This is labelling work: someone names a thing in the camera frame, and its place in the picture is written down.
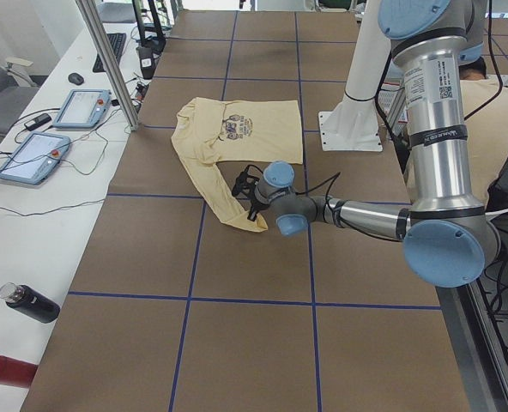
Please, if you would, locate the seated person in beige shirt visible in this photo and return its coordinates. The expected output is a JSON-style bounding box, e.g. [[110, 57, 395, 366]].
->
[[459, 58, 508, 205]]

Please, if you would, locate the blue teach pendant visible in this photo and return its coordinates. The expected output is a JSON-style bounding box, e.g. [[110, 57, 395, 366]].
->
[[52, 89, 111, 129], [0, 132, 71, 185]]

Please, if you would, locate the far blue teach pendant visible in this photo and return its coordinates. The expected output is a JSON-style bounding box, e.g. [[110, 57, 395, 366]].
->
[[52, 89, 111, 129]]

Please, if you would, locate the cream long-sleeve printed shirt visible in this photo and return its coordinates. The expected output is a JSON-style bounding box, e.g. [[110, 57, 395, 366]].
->
[[171, 97, 303, 233]]

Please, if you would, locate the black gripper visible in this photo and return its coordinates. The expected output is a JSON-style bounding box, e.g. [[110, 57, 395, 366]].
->
[[232, 164, 263, 221]]

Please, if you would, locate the red cylinder bottle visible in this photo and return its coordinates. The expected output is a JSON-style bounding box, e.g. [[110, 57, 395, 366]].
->
[[0, 355, 38, 388]]

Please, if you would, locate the black water bottle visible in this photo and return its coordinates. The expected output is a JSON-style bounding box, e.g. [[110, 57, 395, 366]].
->
[[0, 282, 60, 324]]

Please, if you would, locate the black computer mouse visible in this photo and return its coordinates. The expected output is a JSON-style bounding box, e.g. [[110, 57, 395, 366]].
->
[[68, 72, 84, 86]]

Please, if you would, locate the black keyboard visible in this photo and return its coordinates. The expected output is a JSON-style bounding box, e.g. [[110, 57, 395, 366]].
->
[[92, 33, 128, 73]]

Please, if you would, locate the small black phone device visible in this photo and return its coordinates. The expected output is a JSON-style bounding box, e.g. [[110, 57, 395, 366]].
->
[[24, 113, 51, 131]]

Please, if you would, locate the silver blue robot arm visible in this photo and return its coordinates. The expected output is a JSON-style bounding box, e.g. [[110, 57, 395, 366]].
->
[[232, 1, 500, 288]]

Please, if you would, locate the near blue teach pendant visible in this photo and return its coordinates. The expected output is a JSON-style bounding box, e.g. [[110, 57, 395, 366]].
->
[[0, 132, 71, 185]]

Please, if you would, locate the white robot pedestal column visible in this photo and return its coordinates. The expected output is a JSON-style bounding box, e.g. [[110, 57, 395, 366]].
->
[[318, 0, 390, 152]]

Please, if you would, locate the white chair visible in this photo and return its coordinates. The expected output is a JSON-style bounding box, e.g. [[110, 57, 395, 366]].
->
[[485, 208, 508, 221]]

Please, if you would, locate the aluminium frame post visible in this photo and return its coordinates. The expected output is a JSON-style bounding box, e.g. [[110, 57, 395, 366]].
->
[[76, 0, 139, 131]]

